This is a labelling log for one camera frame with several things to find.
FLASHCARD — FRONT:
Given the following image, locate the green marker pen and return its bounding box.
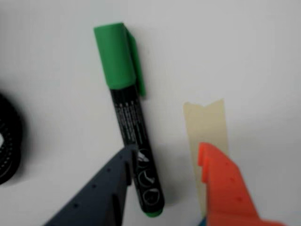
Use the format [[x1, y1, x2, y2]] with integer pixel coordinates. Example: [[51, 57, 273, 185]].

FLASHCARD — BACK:
[[93, 22, 165, 217]]

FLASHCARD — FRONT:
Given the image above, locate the dark navy gripper finger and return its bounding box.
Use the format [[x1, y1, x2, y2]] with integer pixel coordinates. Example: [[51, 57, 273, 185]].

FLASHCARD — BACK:
[[43, 143, 138, 226]]

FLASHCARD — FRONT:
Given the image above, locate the black coiled usb cable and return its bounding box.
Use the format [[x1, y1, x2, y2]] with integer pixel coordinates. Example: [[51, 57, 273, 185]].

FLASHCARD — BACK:
[[0, 93, 25, 186]]

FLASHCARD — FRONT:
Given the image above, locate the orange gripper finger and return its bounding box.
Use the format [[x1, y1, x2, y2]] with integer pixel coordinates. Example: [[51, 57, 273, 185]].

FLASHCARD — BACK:
[[197, 142, 290, 226]]

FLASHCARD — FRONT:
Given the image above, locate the wide masking tape strip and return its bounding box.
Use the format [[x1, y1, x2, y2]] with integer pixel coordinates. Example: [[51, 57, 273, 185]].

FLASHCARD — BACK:
[[183, 98, 230, 210]]

